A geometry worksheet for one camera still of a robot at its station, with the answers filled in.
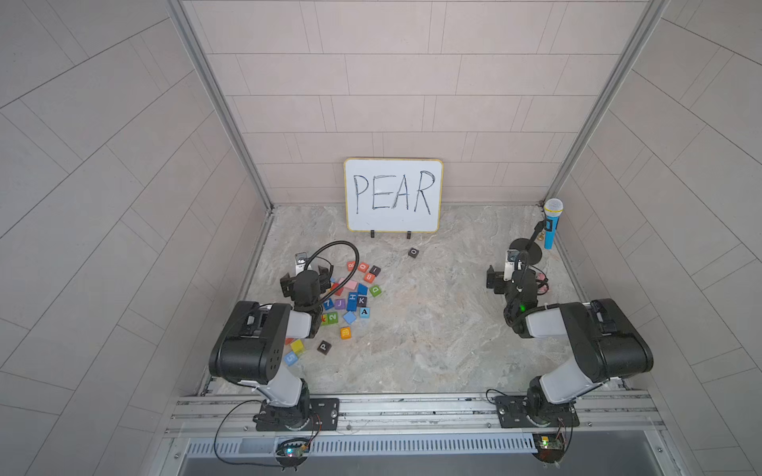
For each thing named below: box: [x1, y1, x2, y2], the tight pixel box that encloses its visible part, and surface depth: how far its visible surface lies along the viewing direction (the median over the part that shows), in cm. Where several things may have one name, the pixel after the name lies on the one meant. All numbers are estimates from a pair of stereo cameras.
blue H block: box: [347, 291, 359, 312], surface depth 91 cm
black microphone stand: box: [508, 219, 546, 265], surface depth 103 cm
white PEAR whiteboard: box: [344, 157, 445, 234], surface depth 104 cm
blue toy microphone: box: [543, 197, 564, 250], surface depth 87 cm
